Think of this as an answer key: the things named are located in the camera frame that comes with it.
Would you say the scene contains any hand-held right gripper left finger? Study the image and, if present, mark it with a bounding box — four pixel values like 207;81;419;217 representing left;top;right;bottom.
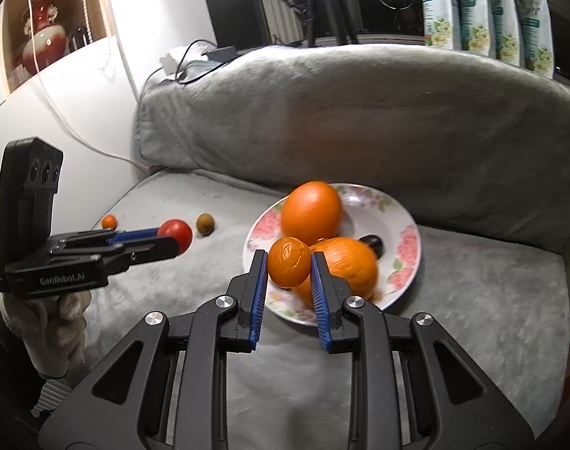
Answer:
40;249;269;450

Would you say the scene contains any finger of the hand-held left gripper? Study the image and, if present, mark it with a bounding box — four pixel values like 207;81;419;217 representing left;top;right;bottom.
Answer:
55;227;162;250
92;237;179;275

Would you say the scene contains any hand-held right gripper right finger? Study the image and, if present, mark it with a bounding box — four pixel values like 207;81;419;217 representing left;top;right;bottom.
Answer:
310;250;535;450

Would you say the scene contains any red tomato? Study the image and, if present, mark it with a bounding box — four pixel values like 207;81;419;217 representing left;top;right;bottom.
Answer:
157;219;193;255

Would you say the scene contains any large orange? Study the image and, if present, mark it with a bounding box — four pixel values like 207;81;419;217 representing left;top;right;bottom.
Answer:
294;237;379;305
281;181;343;247

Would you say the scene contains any floral white plate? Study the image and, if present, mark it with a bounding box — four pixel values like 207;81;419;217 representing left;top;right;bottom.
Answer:
243;183;421;327

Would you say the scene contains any person's left hand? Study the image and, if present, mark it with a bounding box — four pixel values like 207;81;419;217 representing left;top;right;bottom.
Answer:
0;288;93;380

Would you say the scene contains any dark round fruit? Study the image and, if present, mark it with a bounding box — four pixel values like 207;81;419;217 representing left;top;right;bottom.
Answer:
358;234;385;260

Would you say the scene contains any red and white vase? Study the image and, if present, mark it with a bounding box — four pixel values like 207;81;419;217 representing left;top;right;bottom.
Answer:
21;0;70;76

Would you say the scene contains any crumpled white tissue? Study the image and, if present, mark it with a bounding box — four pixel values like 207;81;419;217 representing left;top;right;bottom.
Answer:
160;42;211;76

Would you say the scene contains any grey pillow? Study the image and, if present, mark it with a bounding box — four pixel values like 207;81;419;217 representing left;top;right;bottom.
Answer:
135;46;570;256

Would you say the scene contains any grey power adapter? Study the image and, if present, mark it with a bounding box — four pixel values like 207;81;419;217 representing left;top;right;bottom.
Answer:
206;46;239;63

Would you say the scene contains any dark window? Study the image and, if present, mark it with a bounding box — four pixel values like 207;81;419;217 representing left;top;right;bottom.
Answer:
198;0;429;48

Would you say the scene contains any black stand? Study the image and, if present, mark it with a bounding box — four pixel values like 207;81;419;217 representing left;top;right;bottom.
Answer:
307;0;351;48

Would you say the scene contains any floral white tissue packet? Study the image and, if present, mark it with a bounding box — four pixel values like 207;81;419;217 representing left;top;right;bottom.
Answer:
421;0;454;50
484;0;520;64
456;0;489;54
512;0;555;78

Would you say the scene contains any white cable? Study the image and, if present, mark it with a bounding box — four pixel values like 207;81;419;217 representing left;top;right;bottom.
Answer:
26;0;159;174

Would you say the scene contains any black cable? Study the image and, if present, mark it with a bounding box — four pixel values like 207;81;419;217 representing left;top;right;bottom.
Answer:
146;40;241;86

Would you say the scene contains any wooden wall niche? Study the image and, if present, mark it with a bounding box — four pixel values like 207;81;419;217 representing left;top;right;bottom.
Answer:
0;0;114;95

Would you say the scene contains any white beaded cord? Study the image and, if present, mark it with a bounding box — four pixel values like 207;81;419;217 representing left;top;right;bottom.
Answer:
77;0;117;76

